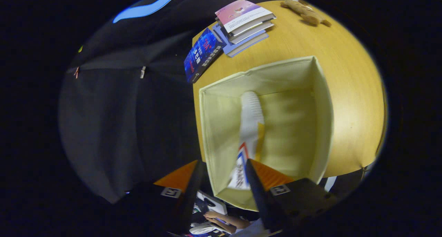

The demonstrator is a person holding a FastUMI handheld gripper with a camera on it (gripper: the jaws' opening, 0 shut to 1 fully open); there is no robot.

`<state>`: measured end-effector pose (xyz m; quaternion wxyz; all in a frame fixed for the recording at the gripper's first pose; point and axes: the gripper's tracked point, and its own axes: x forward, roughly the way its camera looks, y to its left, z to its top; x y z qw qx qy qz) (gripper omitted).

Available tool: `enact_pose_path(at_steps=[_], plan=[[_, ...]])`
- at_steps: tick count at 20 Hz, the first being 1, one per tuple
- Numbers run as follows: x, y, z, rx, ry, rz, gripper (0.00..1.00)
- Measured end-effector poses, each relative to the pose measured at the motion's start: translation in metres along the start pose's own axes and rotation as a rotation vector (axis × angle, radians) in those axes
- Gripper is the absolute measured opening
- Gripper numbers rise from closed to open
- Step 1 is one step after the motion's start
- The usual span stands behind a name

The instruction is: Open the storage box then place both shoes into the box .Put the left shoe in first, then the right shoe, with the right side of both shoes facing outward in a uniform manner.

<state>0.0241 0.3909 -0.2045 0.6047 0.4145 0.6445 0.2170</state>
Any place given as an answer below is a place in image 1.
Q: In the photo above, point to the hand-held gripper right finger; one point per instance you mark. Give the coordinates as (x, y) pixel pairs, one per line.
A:
(257, 192)

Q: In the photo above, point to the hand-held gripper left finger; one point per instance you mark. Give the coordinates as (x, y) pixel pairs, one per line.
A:
(193, 195)

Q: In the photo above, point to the white canvas shoe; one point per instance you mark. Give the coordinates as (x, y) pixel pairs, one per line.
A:
(251, 119)

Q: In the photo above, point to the green fabric storage box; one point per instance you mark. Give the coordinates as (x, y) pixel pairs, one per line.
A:
(293, 126)

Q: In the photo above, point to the white desk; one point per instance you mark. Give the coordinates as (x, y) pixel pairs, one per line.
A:
(219, 206)

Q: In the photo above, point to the white clip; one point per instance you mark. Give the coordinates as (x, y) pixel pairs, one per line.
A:
(142, 72)

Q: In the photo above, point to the dark blue book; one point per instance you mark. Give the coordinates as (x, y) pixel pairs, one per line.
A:
(202, 54)

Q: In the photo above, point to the grey cover book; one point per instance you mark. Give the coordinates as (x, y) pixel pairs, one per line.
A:
(255, 28)
(250, 36)

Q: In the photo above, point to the red clip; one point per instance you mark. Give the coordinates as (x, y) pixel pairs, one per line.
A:
(76, 73)

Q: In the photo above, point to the pink cover book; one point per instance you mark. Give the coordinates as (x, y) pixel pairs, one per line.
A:
(241, 12)

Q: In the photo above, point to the brown plush toy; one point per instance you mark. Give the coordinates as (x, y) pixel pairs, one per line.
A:
(305, 11)

